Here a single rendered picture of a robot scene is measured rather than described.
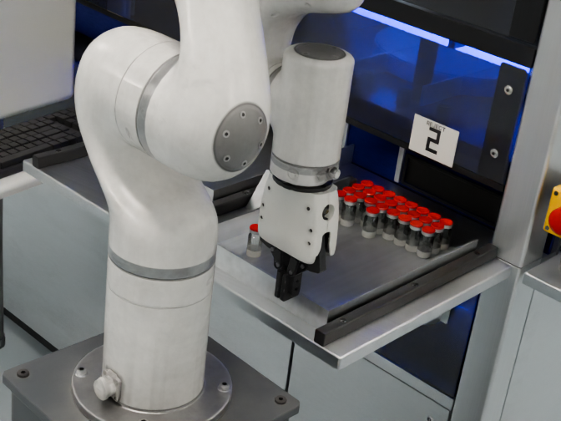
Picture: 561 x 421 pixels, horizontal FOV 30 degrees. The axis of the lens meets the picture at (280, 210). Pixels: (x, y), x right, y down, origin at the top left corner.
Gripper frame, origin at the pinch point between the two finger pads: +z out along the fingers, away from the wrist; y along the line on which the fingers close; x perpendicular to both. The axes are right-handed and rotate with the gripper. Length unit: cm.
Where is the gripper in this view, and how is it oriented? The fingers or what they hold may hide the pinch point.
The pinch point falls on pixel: (288, 282)
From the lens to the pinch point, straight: 136.5
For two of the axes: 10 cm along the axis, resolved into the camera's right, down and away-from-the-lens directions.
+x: -6.9, 2.5, -6.8
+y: -7.1, -3.9, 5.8
